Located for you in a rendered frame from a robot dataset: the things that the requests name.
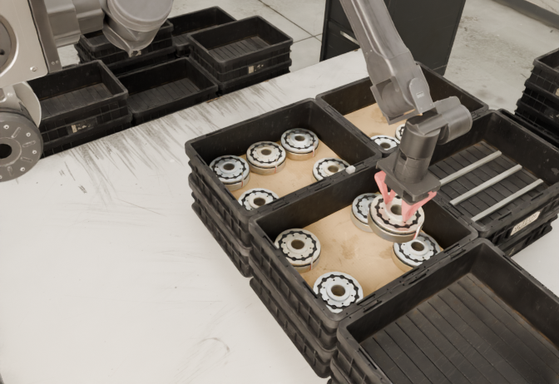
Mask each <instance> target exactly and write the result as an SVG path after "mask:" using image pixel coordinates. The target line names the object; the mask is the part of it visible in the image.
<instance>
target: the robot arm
mask: <svg viewBox="0 0 559 384"><path fill-rule="evenodd" d="M28 1H29V4H30V8H31V10H32V15H33V19H34V22H35V25H36V28H37V33H38V36H39V39H40V42H41V45H42V50H43V53H44V57H45V59H46V63H47V68H48V73H52V72H55V71H60V70H62V64H61V61H60V57H59V55H58V51H57V49H58V48H60V47H66V46H70V45H73V44H77V43H78V41H79V39H80V35H82V34H85V33H89V32H94V31H98V30H102V31H103V33H104V35H105V36H106V38H107V39H108V40H109V41H110V42H111V43H112V44H113V45H115V46H116V47H119V48H121V49H124V50H126V51H127V52H128V53H129V54H131V53H132V51H137V50H141V49H143V48H145V47H147V46H148V45H149V44H150V43H151V42H152V40H153V39H154V37H155V35H156V34H157V32H158V30H159V29H160V27H161V25H162V24H163V23H164V22H165V21H166V19H167V18H168V16H169V14H170V12H171V9H172V4H173V1H174V0H28ZM339 1H340V2H341V4H342V6H343V9H344V11H345V13H346V16H347V18H348V20H349V23H350V25H351V27H352V29H353V31H354V34H355V36H356V38H357V40H358V42H359V45H360V48H361V50H362V53H363V55H364V60H365V62H366V68H367V72H368V74H369V77H370V80H371V82H372V83H373V86H371V87H370V89H371V91H372V93H373V96H374V98H375V100H376V102H377V104H378V107H379V109H380V110H381V112H382V114H383V117H385V118H386V120H387V122H388V125H389V126H390V125H392V124H395V123H397V122H400V121H403V120H406V119H407V120H406V122H405V125H404V128H403V134H402V137H401V141H400V143H399V147H398V152H397V153H396V154H394V155H391V156H389V157H386V158H384V159H382V160H379V161H378V162H377V165H376V169H378V168H380V169H381V170H382V171H380V172H378V173H377V174H375V177H374V178H375V179H376V182H377V184H378V187H379V189H380V191H381V193H382V196H383V200H384V203H385V204H387V203H388V202H390V201H392V200H393V198H394V196H395V195H396V194H397V195H398V196H399V197H400V198H401V199H402V216H403V221H406V220H408V219H410V218H411V217H412V216H413V214H414V213H415V212H416V211H417V210H418V209H419V208H420V207H421V206H422V205H424V204H425V203H427V202H428V201H429V200H430V199H431V198H433V197H434V196H435V195H436V191H438V190H439V189H440V186H441V182H440V181H439V180H438V179H436V178H435V177H434V176H433V175H431V174H430V173H429V172H428V171H427V170H428V166H429V163H430V160H431V158H432V155H433V151H434V148H435V145H443V144H445V143H447V142H449V141H450V140H453V139H455V138H457V137H459V136H461V135H464V134H466V133H468V132H469V131H470V129H471V127H472V117H471V114H470V112H469V110H468V109H467V108H466V107H465V106H463V105H462V104H461V103H460V100H459V99H458V98H457V97H456V96H452V97H451V96H450V97H449V98H446V99H443V100H441V101H436V102H433V100H432V98H431V96H430V91H429V87H428V83H427V81H426V79H425V77H424V74H423V72H422V69H421V67H420V65H419V64H418V65H416V63H415V61H414V59H413V56H412V54H411V52H410V51H409V49H408V48H406V46H405V45H404V43H403V41H402V39H401V37H400V36H399V34H398V32H397V30H396V28H395V26H394V24H393V21H392V19H391V17H390V15H389V13H388V9H387V8H386V6H385V3H384V1H383V0H339ZM414 109H415V111H412V110H414ZM409 111H411V112H409ZM406 112H409V113H408V114H405V115H404V113H406ZM421 113H422V115H421V116H417V115H419V114H421ZM387 186H388V187H389V188H390V189H391V192H390V194H389V195H388V190H387Z"/></svg>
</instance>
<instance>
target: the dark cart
mask: <svg viewBox="0 0 559 384"><path fill-rule="evenodd" d="M383 1H384V3H385V6H386V8H387V9H388V13H389V15H390V17H391V19H392V21H393V24H394V26H395V28H396V30H397V32H398V34H399V36H400V37H401V39H402V41H403V43H404V45H405V46H406V48H408V49H409V51H410V52H411V54H412V56H413V59H414V61H417V62H421V63H422V64H424V66H427V67H428V68H430V69H431V70H433V71H435V72H436V73H438V74H439V75H441V76H444V74H445V71H446V68H447V65H448V60H449V57H450V54H451V51H452V48H453V43H454V40H455V36H456V34H457V30H458V26H459V23H460V20H461V16H462V14H463V9H464V6H465V2H466V0H383ZM359 48H360V45H359V42H358V40H357V38H356V36H355V34H354V31H353V29H352V27H351V25H350V23H349V20H348V18H347V16H346V13H345V11H344V9H343V6H342V4H341V2H340V1H339V0H326V1H325V10H324V25H323V32H322V41H321V48H320V57H319V62H322V61H325V60H328V59H330V58H333V57H336V56H339V55H342V54H345V53H347V52H351V51H354V50H356V49H359Z"/></svg>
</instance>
